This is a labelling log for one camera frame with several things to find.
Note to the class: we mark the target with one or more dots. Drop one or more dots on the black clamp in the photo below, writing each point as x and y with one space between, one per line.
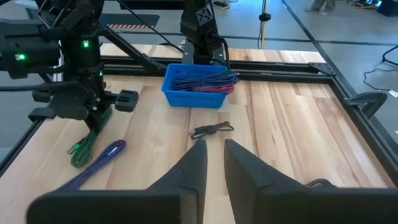
367 101

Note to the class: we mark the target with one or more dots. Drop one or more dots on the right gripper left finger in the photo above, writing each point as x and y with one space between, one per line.
180 199

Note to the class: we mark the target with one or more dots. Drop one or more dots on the person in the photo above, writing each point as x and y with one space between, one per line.
323 6

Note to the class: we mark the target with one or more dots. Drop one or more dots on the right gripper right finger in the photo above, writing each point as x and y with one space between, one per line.
264 199

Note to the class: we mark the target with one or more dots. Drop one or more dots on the yellow stick black knob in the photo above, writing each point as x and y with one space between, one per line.
264 31

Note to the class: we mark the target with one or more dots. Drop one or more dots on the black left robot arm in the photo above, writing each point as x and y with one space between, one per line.
200 18

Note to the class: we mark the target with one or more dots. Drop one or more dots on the black aluminium table frame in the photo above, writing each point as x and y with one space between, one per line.
280 73

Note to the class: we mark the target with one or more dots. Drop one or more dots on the blue plastic basket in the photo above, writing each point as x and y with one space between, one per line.
192 99

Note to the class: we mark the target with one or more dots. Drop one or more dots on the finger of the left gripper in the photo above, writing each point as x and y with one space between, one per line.
93 124
105 118

